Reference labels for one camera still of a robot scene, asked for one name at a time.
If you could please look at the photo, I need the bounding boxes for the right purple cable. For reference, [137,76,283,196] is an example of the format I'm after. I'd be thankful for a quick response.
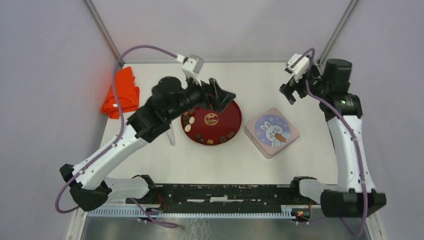
[299,47,369,239]

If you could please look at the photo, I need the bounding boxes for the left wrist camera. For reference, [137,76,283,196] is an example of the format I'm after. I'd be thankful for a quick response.
[176,54,204,86]

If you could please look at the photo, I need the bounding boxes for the white oval chocolate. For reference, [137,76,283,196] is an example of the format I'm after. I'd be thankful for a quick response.
[188,116,195,125]

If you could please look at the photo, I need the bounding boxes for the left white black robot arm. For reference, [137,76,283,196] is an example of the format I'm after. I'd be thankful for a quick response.
[59,76,236,212]

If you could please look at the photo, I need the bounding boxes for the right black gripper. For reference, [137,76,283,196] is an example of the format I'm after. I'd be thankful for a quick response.
[279,63,330,105]

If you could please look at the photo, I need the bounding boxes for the white slotted cable duct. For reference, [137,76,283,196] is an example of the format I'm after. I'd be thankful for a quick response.
[87,206,294,220]

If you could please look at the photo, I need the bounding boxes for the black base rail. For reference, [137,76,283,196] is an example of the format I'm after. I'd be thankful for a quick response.
[136,183,317,214]

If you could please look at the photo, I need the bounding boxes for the purple cable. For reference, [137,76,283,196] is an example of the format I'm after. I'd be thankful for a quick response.
[54,44,181,215]
[299,47,369,239]

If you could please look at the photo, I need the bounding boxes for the pink tin box with dividers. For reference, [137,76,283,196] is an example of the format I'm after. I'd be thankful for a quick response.
[244,129,300,159]

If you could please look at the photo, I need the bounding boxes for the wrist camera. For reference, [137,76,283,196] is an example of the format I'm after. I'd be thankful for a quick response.
[285,53,311,83]
[176,54,204,86]

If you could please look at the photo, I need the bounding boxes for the silver tin lid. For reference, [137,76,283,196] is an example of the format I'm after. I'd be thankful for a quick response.
[244,107,299,140]

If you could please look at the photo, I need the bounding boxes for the silver serving tongs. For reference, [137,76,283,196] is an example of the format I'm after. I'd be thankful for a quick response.
[165,123,176,147]

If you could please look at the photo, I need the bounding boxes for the brown chocolate piece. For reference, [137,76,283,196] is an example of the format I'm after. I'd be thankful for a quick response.
[226,131,236,139]

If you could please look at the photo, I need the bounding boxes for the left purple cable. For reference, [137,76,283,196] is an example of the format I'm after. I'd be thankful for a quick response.
[54,44,181,215]

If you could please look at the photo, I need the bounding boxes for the red round plate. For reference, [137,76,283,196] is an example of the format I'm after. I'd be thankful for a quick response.
[180,101,242,146]

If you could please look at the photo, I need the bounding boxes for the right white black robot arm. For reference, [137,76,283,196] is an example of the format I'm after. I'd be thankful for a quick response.
[279,54,387,218]

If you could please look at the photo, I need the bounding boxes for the orange folded cloth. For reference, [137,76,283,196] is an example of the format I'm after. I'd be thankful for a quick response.
[100,66,140,119]

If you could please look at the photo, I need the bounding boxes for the white swirl chocolate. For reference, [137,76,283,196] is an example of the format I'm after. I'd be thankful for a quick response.
[184,124,192,133]

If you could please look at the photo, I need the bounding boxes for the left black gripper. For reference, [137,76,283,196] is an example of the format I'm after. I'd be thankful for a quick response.
[166,72,236,123]

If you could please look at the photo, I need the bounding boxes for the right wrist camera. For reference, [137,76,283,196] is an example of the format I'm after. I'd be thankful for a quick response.
[285,53,311,83]

